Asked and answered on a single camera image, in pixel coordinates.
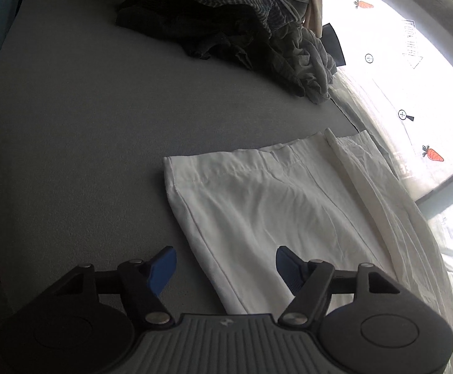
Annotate white pants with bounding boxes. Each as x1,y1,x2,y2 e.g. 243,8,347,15
163,128,453,363

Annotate grey crumpled garment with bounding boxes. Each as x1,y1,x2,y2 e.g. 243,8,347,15
265,19,338,105

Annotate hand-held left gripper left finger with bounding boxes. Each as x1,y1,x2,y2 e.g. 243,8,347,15
43,245,178,326

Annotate pile of dark clothes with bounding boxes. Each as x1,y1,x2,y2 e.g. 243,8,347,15
113,0,320,86

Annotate beige garment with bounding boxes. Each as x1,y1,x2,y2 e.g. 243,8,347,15
303,0,325,36

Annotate printed translucent window sheet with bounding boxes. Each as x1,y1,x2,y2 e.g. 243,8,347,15
308,0,453,374

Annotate grey window frame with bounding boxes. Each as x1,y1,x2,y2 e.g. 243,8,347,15
382,0,453,211

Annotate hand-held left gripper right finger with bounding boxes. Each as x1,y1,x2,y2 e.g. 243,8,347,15
275,245,402,328

